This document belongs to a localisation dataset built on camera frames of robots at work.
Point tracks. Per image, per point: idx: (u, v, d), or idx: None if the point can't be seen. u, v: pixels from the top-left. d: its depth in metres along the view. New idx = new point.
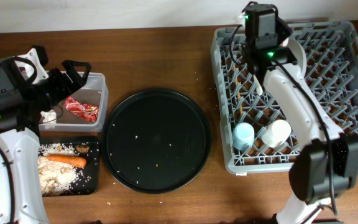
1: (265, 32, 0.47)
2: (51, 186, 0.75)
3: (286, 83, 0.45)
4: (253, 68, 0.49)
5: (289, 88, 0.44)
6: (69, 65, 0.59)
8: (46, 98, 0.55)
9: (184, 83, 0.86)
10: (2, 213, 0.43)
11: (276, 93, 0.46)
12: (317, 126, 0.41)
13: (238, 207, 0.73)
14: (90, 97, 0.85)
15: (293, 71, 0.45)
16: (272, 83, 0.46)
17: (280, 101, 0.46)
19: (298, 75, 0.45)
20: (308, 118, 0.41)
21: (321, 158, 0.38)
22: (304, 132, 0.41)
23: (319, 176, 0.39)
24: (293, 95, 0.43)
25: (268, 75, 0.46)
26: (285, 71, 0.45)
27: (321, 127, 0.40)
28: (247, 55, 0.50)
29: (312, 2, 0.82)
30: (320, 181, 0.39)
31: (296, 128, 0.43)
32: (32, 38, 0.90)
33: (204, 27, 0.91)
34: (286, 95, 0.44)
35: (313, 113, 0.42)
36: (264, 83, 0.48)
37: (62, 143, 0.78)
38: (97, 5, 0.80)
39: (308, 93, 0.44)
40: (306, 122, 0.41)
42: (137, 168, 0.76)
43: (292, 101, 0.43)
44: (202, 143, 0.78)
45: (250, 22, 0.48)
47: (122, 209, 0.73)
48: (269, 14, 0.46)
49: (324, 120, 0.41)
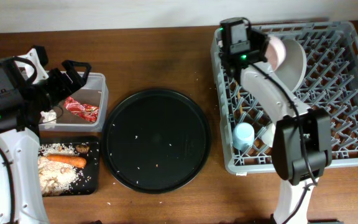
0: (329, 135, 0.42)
1: (237, 39, 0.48)
2: (51, 186, 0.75)
3: (257, 75, 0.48)
4: (230, 72, 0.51)
5: (261, 79, 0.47)
6: (69, 65, 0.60)
8: (46, 98, 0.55)
9: (183, 83, 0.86)
10: (2, 213, 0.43)
11: (251, 86, 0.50)
12: (286, 106, 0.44)
13: (238, 207, 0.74)
14: (90, 98, 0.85)
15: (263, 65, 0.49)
16: (246, 78, 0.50)
17: (255, 93, 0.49)
19: (269, 69, 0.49)
20: (279, 101, 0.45)
21: (293, 133, 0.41)
22: (278, 115, 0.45)
23: (295, 152, 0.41)
24: (265, 85, 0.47)
25: (242, 73, 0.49)
26: (256, 66, 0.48)
27: (290, 106, 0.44)
28: (224, 61, 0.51)
29: (312, 2, 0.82)
30: (298, 158, 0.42)
31: (271, 114, 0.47)
32: (32, 38, 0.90)
33: (204, 27, 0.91)
34: (260, 86, 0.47)
35: (283, 96, 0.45)
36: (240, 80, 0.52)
37: (62, 143, 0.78)
38: (98, 5, 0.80)
39: (278, 80, 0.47)
40: (278, 105, 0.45)
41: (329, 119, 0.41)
42: (137, 168, 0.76)
43: (265, 89, 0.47)
44: (202, 142, 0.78)
45: (224, 33, 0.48)
47: (122, 209, 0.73)
48: (241, 24, 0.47)
49: (293, 100, 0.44)
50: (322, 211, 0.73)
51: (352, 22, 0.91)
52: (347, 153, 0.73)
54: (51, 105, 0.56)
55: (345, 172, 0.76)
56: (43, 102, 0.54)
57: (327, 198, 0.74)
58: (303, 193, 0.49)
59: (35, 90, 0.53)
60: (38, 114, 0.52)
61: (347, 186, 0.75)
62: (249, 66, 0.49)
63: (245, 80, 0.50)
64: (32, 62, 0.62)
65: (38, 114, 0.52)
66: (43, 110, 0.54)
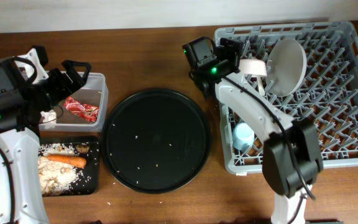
0: (317, 145, 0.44)
1: (203, 55, 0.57)
2: (51, 186, 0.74)
3: (233, 90, 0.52)
4: (205, 87, 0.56)
5: (238, 94, 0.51)
6: (68, 65, 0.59)
8: (46, 98, 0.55)
9: (183, 83, 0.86)
10: (2, 213, 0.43)
11: (229, 101, 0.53)
12: (270, 121, 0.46)
13: (239, 207, 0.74)
14: (90, 97, 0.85)
15: (237, 79, 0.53)
16: (223, 94, 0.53)
17: (235, 107, 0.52)
19: (243, 81, 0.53)
20: (261, 116, 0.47)
21: (282, 149, 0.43)
22: (261, 129, 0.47)
23: (286, 167, 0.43)
24: (243, 100, 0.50)
25: (217, 89, 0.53)
26: (230, 81, 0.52)
27: (273, 120, 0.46)
28: (197, 79, 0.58)
29: (312, 2, 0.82)
30: (289, 172, 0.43)
31: (255, 128, 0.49)
32: (32, 38, 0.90)
33: (204, 27, 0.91)
34: (238, 101, 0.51)
35: (263, 110, 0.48)
36: (217, 96, 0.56)
37: (62, 143, 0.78)
38: (98, 5, 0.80)
39: (254, 93, 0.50)
40: (260, 121, 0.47)
41: (313, 130, 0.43)
42: (137, 168, 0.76)
43: (244, 105, 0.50)
44: (202, 143, 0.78)
45: (188, 55, 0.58)
47: (122, 209, 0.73)
48: (200, 42, 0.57)
49: (274, 113, 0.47)
50: (322, 211, 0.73)
51: (352, 22, 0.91)
52: (347, 153, 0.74)
54: (51, 105, 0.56)
55: (345, 173, 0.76)
56: (43, 102, 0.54)
57: (327, 198, 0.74)
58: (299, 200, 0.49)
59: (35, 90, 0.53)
60: (38, 114, 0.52)
61: (347, 186, 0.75)
62: (222, 81, 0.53)
63: (223, 95, 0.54)
64: (32, 63, 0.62)
65: (38, 115, 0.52)
66: (43, 110, 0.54)
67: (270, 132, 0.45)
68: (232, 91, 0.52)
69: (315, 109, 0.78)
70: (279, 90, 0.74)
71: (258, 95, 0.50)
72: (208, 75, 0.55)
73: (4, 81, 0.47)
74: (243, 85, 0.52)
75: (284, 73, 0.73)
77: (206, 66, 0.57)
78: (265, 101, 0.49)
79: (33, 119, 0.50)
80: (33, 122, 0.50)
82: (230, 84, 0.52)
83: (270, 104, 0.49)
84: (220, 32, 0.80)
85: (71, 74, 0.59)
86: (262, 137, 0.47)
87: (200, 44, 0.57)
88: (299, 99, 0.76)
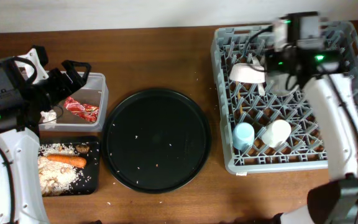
0: None
1: (307, 35, 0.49)
2: (51, 186, 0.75)
3: (330, 98, 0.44)
4: (297, 70, 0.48)
5: (334, 106, 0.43)
6: (69, 65, 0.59)
8: (46, 98, 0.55)
9: (183, 83, 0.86)
10: (2, 213, 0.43)
11: (315, 101, 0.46)
12: (355, 157, 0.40)
13: (239, 207, 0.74)
14: (90, 98, 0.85)
15: (344, 91, 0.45)
16: (316, 94, 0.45)
17: (319, 113, 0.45)
19: (347, 94, 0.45)
20: (347, 147, 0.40)
21: (353, 194, 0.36)
22: (339, 160, 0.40)
23: (340, 209, 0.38)
24: (336, 115, 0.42)
25: (313, 83, 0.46)
26: (334, 89, 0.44)
27: None
28: (291, 61, 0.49)
29: (312, 2, 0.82)
30: (339, 213, 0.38)
31: (330, 152, 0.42)
32: (32, 38, 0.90)
33: (204, 27, 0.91)
34: (328, 112, 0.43)
35: (354, 143, 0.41)
36: (306, 87, 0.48)
37: (62, 143, 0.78)
38: (98, 5, 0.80)
39: (354, 117, 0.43)
40: (344, 151, 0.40)
41: None
42: (137, 168, 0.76)
43: (332, 117, 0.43)
44: (202, 143, 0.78)
45: (291, 29, 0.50)
47: (122, 209, 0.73)
48: (312, 17, 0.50)
49: None
50: None
51: (352, 22, 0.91)
52: None
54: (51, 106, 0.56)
55: None
56: (43, 102, 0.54)
57: None
58: None
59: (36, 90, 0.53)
60: (38, 114, 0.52)
61: None
62: (323, 75, 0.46)
63: (312, 91, 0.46)
64: (32, 62, 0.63)
65: (38, 114, 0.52)
66: (43, 110, 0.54)
67: (348, 170, 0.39)
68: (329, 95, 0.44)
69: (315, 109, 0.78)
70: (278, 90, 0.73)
71: (357, 123, 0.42)
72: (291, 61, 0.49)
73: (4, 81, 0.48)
74: (345, 99, 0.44)
75: None
77: (309, 49, 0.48)
78: None
79: (33, 119, 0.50)
80: (33, 122, 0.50)
82: (331, 91, 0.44)
83: None
84: (220, 32, 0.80)
85: (71, 74, 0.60)
86: (335, 167, 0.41)
87: (312, 20, 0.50)
88: (299, 99, 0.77)
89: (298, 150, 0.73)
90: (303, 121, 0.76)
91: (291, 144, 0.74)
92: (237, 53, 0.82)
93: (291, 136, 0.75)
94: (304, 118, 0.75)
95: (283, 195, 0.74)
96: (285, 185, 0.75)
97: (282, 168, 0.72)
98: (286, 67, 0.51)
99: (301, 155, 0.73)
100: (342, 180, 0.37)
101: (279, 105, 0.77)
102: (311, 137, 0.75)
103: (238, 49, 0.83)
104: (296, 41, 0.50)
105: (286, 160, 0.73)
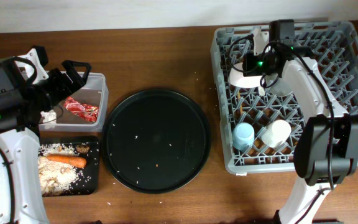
0: None
1: (285, 36, 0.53)
2: (51, 186, 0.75)
3: (301, 70, 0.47)
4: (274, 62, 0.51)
5: (303, 74, 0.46)
6: (69, 65, 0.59)
8: (46, 98, 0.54)
9: (183, 83, 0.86)
10: (2, 213, 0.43)
11: (292, 81, 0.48)
12: (323, 104, 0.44)
13: (239, 207, 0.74)
14: (90, 98, 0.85)
15: (311, 63, 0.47)
16: (289, 71, 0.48)
17: (293, 84, 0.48)
19: (314, 66, 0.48)
20: (316, 98, 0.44)
21: (324, 133, 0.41)
22: (311, 110, 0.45)
23: (318, 152, 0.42)
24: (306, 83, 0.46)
25: (286, 65, 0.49)
26: (303, 61, 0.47)
27: (327, 106, 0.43)
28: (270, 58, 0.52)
29: (312, 2, 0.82)
30: (320, 157, 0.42)
31: (304, 107, 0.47)
32: (32, 38, 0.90)
33: (204, 27, 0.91)
34: (301, 83, 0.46)
35: (321, 94, 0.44)
36: (282, 73, 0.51)
37: (62, 143, 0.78)
38: (97, 5, 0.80)
39: (320, 79, 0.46)
40: (314, 101, 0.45)
41: None
42: (137, 168, 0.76)
43: (304, 85, 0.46)
44: (202, 142, 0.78)
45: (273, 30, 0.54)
47: (122, 209, 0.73)
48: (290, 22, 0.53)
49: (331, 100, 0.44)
50: (322, 211, 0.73)
51: (352, 22, 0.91)
52: None
54: (51, 105, 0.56)
55: None
56: (43, 102, 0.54)
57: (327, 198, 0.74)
58: (317, 196, 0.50)
59: (36, 90, 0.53)
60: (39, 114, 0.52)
61: (348, 186, 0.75)
62: (294, 59, 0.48)
63: (286, 74, 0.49)
64: (32, 62, 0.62)
65: (38, 114, 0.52)
66: (43, 110, 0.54)
67: (319, 114, 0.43)
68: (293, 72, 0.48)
69: None
70: None
71: (323, 82, 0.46)
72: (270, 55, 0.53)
73: (4, 81, 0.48)
74: (313, 70, 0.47)
75: None
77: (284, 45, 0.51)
78: (327, 88, 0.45)
79: (33, 119, 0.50)
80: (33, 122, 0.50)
82: (301, 63, 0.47)
83: (330, 93, 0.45)
84: (220, 32, 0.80)
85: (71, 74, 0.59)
86: (309, 115, 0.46)
87: (290, 24, 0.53)
88: None
89: None
90: (303, 121, 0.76)
91: (291, 144, 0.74)
92: (237, 53, 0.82)
93: (291, 137, 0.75)
94: (304, 119, 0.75)
95: (283, 195, 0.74)
96: (285, 185, 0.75)
97: (283, 168, 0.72)
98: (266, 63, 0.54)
99: None
100: (316, 119, 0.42)
101: (279, 106, 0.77)
102: None
103: (238, 49, 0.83)
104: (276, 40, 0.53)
105: (286, 160, 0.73)
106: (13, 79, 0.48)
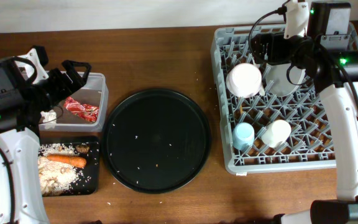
0: None
1: (334, 31, 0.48)
2: (51, 186, 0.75)
3: (349, 111, 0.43)
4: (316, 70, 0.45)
5: (351, 120, 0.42)
6: (69, 65, 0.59)
8: (46, 98, 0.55)
9: (183, 83, 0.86)
10: (2, 213, 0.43)
11: (332, 114, 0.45)
12: None
13: (239, 207, 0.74)
14: (90, 97, 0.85)
15: None
16: (333, 102, 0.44)
17: (335, 123, 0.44)
19: None
20: None
21: None
22: (349, 173, 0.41)
23: None
24: (353, 137, 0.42)
25: (332, 92, 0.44)
26: (355, 100, 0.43)
27: None
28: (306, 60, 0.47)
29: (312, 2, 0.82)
30: None
31: (340, 161, 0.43)
32: (32, 38, 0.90)
33: (205, 27, 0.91)
34: (346, 129, 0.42)
35: None
36: (322, 93, 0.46)
37: (62, 143, 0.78)
38: (97, 5, 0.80)
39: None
40: (357, 170, 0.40)
41: None
42: (137, 168, 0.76)
43: (350, 136, 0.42)
44: (202, 142, 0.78)
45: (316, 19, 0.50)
47: (122, 209, 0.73)
48: (342, 9, 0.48)
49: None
50: None
51: (352, 22, 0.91)
52: None
54: (51, 105, 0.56)
55: None
56: (43, 102, 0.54)
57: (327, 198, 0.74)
58: None
59: (36, 90, 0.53)
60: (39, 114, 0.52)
61: None
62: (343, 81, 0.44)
63: (325, 99, 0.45)
64: (32, 62, 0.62)
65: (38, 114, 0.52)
66: (43, 109, 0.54)
67: None
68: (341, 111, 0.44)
69: (316, 109, 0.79)
70: (279, 91, 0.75)
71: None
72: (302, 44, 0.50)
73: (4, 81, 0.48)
74: None
75: None
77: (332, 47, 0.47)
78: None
79: (33, 119, 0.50)
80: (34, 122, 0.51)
82: (351, 101, 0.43)
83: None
84: (220, 32, 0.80)
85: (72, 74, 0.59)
86: (343, 178, 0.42)
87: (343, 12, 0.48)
88: (299, 99, 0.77)
89: (298, 150, 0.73)
90: (303, 121, 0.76)
91: (291, 144, 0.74)
92: (237, 53, 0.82)
93: (291, 137, 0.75)
94: (304, 118, 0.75)
95: (283, 195, 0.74)
96: (284, 185, 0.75)
97: (282, 168, 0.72)
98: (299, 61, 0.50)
99: (301, 155, 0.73)
100: (355, 202, 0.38)
101: (279, 105, 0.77)
102: (311, 137, 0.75)
103: (238, 49, 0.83)
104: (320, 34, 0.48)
105: (286, 160, 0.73)
106: (13, 79, 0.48)
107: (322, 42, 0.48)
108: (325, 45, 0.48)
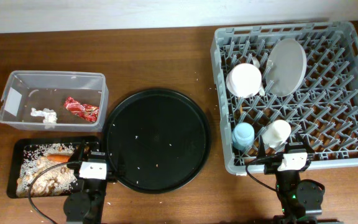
0: (312, 199, 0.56)
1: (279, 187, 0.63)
2: (51, 186, 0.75)
3: (284, 162, 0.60)
4: (271, 164, 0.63)
5: (286, 163, 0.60)
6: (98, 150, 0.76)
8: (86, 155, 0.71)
9: (183, 83, 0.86)
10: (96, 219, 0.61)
11: (294, 163, 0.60)
12: (293, 167, 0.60)
13: (239, 207, 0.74)
14: (90, 98, 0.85)
15: (294, 167, 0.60)
16: (291, 163, 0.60)
17: (289, 161, 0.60)
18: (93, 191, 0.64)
19: (284, 165, 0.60)
20: (299, 166, 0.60)
21: (304, 190, 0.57)
22: (296, 165, 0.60)
23: (304, 195, 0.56)
24: (299, 162, 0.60)
25: (284, 162, 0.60)
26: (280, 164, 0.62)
27: (291, 172, 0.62)
28: (277, 173, 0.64)
29: (312, 2, 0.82)
30: (310, 201, 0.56)
31: (293, 166, 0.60)
32: (32, 38, 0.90)
33: (204, 27, 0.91)
34: (289, 163, 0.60)
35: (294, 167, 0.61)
36: (283, 164, 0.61)
37: (62, 143, 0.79)
38: (98, 5, 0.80)
39: (293, 163, 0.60)
40: (294, 164, 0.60)
41: (312, 192, 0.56)
42: (137, 168, 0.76)
43: (289, 163, 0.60)
44: (202, 143, 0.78)
45: (279, 191, 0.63)
47: (122, 208, 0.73)
48: None
49: (286, 167, 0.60)
50: (322, 211, 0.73)
51: (352, 22, 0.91)
52: (347, 153, 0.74)
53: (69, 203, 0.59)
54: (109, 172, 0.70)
55: (346, 172, 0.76)
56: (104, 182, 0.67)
57: (327, 198, 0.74)
58: None
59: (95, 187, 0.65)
60: (100, 181, 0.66)
61: (347, 186, 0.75)
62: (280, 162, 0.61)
63: (289, 161, 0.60)
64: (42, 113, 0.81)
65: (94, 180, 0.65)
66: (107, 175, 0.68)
67: (299, 168, 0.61)
68: (291, 170, 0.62)
69: (315, 109, 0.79)
70: (279, 90, 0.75)
71: (293, 165, 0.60)
72: (271, 165, 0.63)
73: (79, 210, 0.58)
74: (283, 166, 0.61)
75: (284, 73, 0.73)
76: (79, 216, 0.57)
77: (278, 177, 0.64)
78: (289, 168, 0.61)
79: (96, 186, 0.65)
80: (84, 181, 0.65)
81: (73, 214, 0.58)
82: (282, 163, 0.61)
83: (291, 167, 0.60)
84: (220, 32, 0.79)
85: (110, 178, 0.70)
86: (293, 167, 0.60)
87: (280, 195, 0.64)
88: (299, 99, 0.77)
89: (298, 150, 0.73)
90: (303, 121, 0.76)
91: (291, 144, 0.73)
92: (237, 53, 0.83)
93: (291, 136, 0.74)
94: (304, 118, 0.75)
95: None
96: None
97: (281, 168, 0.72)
98: (278, 175, 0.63)
99: None
100: (305, 191, 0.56)
101: (279, 106, 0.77)
102: (311, 137, 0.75)
103: (238, 50, 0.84)
104: (282, 188, 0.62)
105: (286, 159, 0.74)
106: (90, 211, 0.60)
107: (279, 175, 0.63)
108: (281, 169, 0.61)
